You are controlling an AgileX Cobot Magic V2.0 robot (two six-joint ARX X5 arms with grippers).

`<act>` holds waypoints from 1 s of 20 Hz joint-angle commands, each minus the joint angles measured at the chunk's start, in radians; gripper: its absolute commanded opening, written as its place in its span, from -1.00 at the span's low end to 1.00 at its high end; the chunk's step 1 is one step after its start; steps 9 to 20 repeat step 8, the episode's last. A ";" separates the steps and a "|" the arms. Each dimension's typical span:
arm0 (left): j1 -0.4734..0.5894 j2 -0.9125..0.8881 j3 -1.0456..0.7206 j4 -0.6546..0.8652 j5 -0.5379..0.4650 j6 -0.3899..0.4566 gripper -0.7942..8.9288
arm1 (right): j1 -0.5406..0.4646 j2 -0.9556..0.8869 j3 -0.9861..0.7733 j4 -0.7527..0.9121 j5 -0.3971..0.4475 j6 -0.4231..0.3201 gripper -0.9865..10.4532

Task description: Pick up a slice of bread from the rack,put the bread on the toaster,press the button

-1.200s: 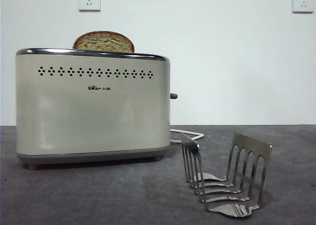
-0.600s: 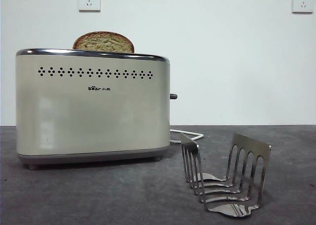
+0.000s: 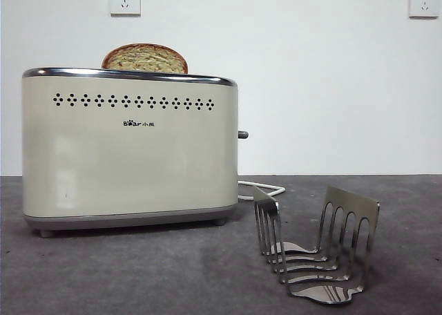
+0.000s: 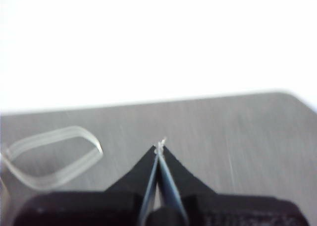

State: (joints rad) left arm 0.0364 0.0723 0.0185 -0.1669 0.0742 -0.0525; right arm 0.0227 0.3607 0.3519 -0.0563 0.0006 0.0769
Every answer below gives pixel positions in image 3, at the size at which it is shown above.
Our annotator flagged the slice of toast bread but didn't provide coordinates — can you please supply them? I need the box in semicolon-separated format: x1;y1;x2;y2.
101;42;189;75

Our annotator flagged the cream toaster with chrome top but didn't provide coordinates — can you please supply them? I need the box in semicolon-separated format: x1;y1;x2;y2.
21;66;240;239

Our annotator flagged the steel toast rack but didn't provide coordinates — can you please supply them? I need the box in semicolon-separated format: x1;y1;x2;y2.
253;184;381;304

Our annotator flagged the white toaster power cord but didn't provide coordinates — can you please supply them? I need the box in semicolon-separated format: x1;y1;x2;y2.
237;180;287;202

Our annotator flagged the white wall outlet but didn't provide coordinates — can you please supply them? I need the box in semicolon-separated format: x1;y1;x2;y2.
110;0;142;17
409;0;435;19

